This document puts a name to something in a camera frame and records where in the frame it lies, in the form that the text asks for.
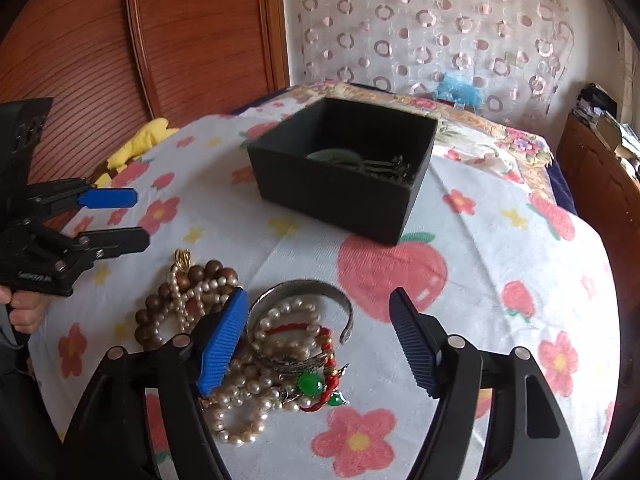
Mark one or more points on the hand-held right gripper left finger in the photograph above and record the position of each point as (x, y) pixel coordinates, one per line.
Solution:
(222, 340)

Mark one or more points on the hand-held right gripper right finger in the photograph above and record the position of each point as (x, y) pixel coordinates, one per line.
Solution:
(412, 340)

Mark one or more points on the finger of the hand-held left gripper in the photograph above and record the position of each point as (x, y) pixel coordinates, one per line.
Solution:
(120, 241)
(110, 198)

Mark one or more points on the gold pendant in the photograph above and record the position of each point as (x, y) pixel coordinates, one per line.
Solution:
(182, 259)

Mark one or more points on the silver bangle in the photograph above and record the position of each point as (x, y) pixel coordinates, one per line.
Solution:
(300, 287)

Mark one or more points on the black jewelry box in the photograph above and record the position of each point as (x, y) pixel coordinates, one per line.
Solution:
(325, 195)

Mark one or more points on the person's left hand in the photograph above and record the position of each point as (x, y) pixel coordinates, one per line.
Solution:
(27, 310)

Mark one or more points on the yellow cloth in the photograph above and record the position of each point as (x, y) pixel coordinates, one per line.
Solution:
(145, 140)

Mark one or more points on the wooden slatted wardrobe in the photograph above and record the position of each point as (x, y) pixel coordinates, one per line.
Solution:
(200, 25)

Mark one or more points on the green jade bangle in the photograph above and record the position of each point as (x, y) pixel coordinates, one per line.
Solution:
(332, 156)

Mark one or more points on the dark blue bedsheet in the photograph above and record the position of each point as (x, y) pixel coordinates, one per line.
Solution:
(562, 190)

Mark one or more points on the wooden cabinet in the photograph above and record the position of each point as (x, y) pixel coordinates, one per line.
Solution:
(595, 175)

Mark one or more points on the blue plastic bag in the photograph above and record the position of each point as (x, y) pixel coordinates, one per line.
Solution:
(457, 91)

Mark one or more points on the clutter pile on cabinet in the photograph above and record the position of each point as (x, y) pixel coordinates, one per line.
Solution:
(607, 120)

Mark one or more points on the sheer circle-pattern curtain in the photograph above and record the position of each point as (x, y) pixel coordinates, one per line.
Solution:
(425, 20)

